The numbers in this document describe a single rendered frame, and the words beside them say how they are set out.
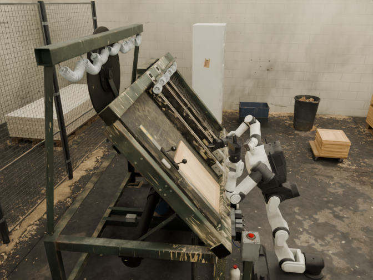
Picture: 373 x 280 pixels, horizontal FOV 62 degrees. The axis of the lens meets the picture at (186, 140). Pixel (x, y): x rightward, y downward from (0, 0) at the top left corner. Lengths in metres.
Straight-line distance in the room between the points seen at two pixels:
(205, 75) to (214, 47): 0.55
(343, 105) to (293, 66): 1.48
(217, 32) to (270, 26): 1.73
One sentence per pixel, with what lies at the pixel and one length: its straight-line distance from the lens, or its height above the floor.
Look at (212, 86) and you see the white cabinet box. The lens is 6.24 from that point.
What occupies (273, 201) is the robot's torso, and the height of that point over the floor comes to 0.96.
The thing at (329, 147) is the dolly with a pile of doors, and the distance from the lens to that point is 5.57.
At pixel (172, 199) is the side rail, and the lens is 2.12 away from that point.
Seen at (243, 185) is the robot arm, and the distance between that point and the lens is 2.34.
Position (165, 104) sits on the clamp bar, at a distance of 2.85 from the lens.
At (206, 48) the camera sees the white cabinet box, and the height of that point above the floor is 1.65.
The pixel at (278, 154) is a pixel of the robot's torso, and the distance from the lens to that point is 2.46.
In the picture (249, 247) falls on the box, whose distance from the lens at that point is 2.33.
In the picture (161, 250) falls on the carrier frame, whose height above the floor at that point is 0.79.
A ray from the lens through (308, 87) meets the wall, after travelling 7.79.
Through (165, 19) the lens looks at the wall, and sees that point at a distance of 7.65.
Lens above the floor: 2.44
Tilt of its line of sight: 24 degrees down
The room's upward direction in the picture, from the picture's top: straight up
